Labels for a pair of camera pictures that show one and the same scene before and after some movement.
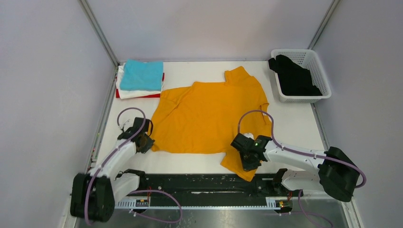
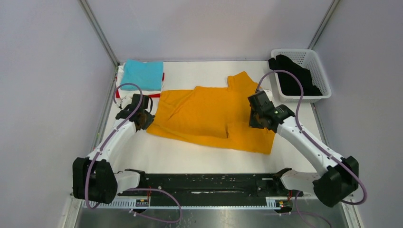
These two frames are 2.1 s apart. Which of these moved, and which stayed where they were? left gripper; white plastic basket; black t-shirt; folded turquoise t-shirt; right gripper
Moved: left gripper; right gripper
Stayed: folded turquoise t-shirt; white plastic basket; black t-shirt
